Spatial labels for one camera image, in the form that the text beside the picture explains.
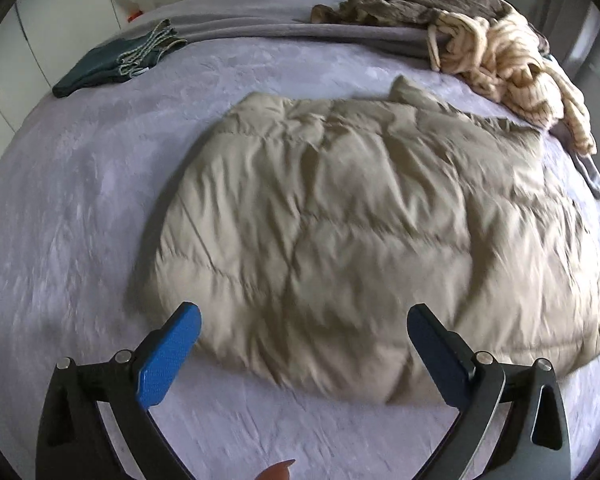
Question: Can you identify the white wardrobe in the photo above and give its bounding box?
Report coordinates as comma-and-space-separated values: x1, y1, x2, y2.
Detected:
0, 0, 131, 121

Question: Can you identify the dark teal folded garment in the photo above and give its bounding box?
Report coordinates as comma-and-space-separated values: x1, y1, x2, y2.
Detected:
52, 19, 188, 99

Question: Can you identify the person's left hand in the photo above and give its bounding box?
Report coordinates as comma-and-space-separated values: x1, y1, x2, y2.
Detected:
257, 458, 297, 480

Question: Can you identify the bed with purple bedspread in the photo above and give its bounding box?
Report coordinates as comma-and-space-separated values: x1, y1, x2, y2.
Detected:
0, 0, 600, 480

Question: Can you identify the cream striped garment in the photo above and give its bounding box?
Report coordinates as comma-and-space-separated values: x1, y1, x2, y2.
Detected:
426, 10, 598, 156

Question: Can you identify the beige puffer jacket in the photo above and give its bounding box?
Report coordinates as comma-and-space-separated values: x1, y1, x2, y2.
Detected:
125, 76, 600, 406

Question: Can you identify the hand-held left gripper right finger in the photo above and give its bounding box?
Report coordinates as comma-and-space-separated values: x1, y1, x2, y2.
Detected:
407, 303, 572, 480

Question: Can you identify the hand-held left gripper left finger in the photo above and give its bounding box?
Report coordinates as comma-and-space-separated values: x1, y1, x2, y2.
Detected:
36, 301, 202, 480

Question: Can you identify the brown fuzzy garment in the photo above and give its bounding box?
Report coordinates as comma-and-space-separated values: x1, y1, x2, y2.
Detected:
310, 0, 526, 28

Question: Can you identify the lavender grey garment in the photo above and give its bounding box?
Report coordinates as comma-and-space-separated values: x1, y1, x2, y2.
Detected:
555, 125, 600, 200

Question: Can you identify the grey blanket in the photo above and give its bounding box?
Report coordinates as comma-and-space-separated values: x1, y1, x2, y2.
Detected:
115, 0, 433, 61

